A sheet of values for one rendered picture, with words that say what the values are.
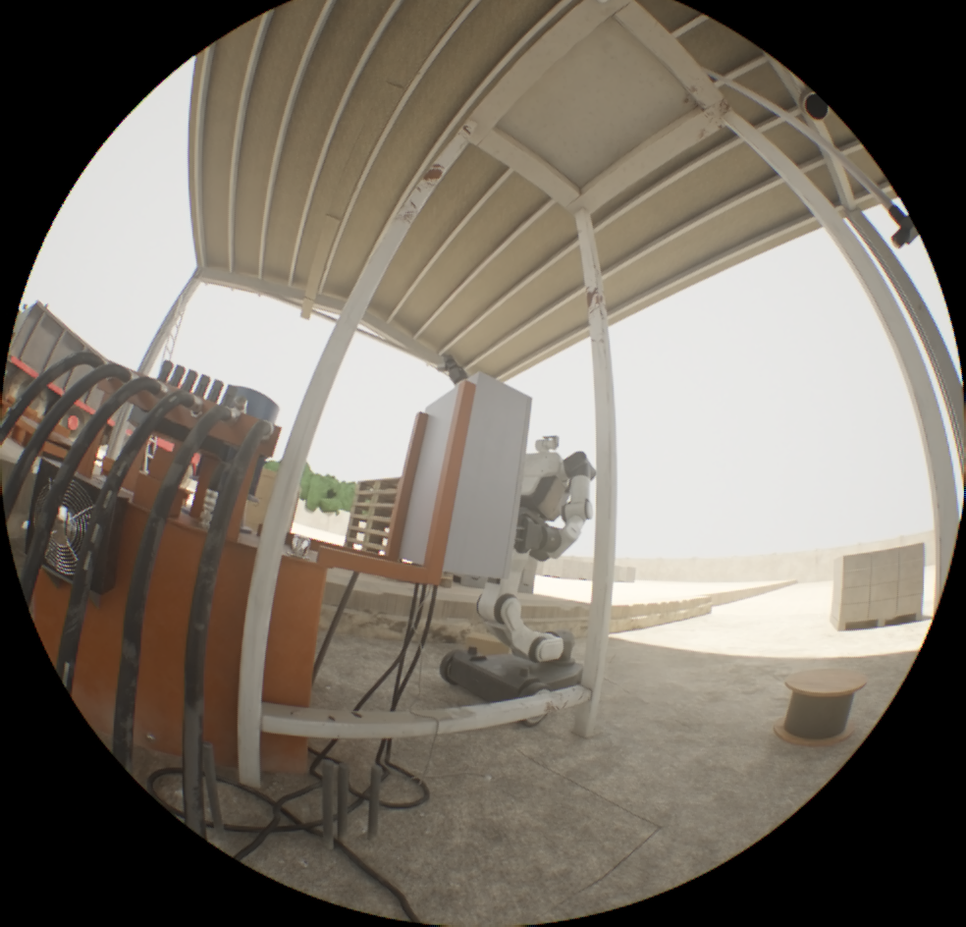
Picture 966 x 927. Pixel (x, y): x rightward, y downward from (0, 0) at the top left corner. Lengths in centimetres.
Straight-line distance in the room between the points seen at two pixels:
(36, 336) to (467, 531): 834
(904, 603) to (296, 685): 516
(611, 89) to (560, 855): 250
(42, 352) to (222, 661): 798
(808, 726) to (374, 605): 252
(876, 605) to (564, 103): 515
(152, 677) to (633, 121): 249
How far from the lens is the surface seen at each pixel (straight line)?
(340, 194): 466
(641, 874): 96
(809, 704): 169
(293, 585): 83
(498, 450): 103
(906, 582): 501
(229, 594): 84
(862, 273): 121
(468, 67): 469
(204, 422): 57
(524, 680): 151
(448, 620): 272
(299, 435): 71
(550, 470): 162
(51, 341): 857
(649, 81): 185
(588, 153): 191
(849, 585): 480
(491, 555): 99
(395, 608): 254
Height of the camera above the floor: 69
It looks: 19 degrees up
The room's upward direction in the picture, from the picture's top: 10 degrees clockwise
